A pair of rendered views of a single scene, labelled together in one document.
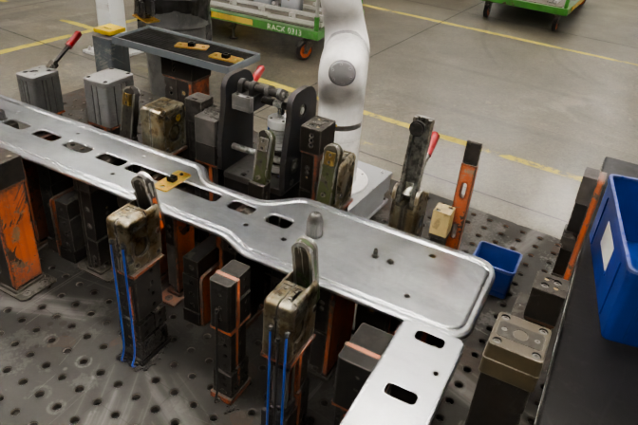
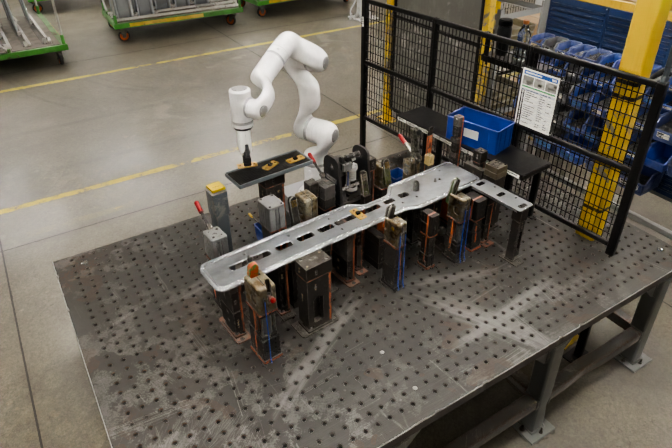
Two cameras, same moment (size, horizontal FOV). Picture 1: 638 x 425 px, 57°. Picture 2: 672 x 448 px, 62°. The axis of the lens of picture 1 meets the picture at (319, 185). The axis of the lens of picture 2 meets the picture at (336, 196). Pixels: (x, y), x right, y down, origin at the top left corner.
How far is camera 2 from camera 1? 2.26 m
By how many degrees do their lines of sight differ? 52
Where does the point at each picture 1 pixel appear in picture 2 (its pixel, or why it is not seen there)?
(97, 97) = (278, 214)
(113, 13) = not seen: outside the picture
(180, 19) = not seen: outside the picture
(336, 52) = (330, 128)
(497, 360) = (499, 172)
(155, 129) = (314, 206)
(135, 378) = (409, 288)
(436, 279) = (452, 173)
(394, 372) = (492, 193)
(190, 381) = (417, 274)
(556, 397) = (514, 169)
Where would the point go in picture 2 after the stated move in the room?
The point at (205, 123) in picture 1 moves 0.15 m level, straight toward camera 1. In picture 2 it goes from (330, 188) to (363, 192)
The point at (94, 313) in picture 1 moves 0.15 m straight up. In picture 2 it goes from (358, 297) to (359, 270)
